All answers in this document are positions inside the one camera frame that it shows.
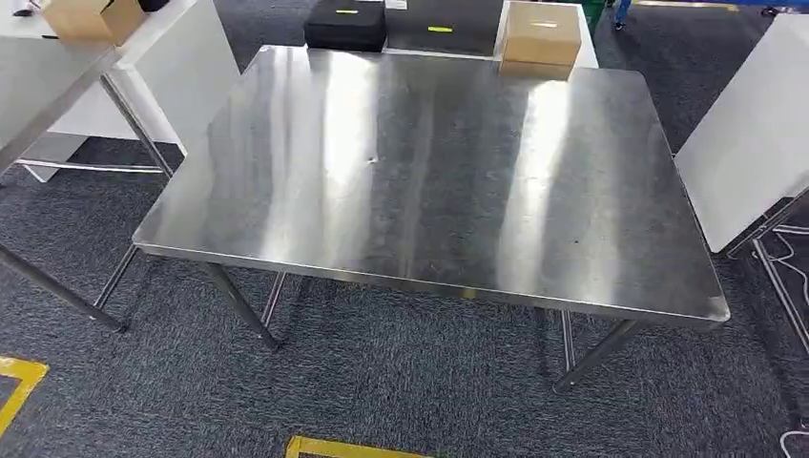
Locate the large stainless steel table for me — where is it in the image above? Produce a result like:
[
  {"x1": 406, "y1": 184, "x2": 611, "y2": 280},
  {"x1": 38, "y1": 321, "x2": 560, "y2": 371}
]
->
[{"x1": 132, "y1": 44, "x2": 733, "y2": 397}]

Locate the flat black case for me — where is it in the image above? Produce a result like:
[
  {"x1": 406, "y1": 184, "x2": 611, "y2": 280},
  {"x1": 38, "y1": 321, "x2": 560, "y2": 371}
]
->
[{"x1": 384, "y1": 0, "x2": 505, "y2": 58}]

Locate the black hard case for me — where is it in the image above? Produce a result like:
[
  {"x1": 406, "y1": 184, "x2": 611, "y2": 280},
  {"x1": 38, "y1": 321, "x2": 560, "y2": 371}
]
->
[{"x1": 303, "y1": 0, "x2": 388, "y2": 53}]

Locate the closed cardboard box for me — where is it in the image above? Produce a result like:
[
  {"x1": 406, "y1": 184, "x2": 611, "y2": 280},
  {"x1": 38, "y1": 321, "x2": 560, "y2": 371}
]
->
[{"x1": 497, "y1": 0, "x2": 583, "y2": 82}]

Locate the green crate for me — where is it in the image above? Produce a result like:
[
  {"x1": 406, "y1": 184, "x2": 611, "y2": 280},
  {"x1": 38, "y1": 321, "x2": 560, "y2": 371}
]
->
[{"x1": 580, "y1": 0, "x2": 610, "y2": 34}]

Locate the open cardboard box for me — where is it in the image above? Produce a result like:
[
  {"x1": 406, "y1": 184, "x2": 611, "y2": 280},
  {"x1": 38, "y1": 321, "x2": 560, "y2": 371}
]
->
[{"x1": 40, "y1": 0, "x2": 148, "y2": 48}]

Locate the white board on frame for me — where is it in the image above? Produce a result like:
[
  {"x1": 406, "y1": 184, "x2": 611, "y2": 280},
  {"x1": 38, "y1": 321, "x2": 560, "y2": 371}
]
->
[{"x1": 672, "y1": 12, "x2": 809, "y2": 357}]

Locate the white floor cable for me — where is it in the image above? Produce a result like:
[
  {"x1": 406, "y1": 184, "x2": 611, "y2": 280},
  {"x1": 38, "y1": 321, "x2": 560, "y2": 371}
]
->
[
  {"x1": 778, "y1": 429, "x2": 809, "y2": 458},
  {"x1": 750, "y1": 222, "x2": 809, "y2": 300}
]

